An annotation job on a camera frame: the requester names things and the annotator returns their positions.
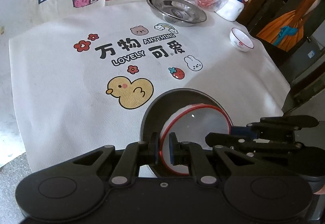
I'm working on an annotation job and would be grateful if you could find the large stainless steel bowl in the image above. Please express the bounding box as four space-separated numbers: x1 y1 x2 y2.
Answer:
140 88 233 179

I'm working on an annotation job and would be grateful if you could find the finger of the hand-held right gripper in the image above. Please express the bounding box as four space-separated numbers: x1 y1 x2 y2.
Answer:
230 115 319 138
205 133 304 157

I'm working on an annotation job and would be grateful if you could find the white printed table mat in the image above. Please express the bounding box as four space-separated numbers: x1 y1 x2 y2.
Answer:
9 0 291 181

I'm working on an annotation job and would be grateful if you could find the grey box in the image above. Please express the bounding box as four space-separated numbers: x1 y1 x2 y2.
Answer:
292 35 325 85

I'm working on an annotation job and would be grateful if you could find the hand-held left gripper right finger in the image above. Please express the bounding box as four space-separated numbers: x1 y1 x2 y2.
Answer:
169 133 257 186

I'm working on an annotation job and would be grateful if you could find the small white ceramic bowl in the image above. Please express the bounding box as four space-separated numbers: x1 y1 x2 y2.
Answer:
159 103 232 176
230 27 254 53

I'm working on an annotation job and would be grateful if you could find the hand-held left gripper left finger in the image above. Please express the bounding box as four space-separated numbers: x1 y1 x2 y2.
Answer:
72 133 163 186

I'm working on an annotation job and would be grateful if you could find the orange dress figure painting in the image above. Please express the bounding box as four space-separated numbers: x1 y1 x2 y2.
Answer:
256 0 325 52

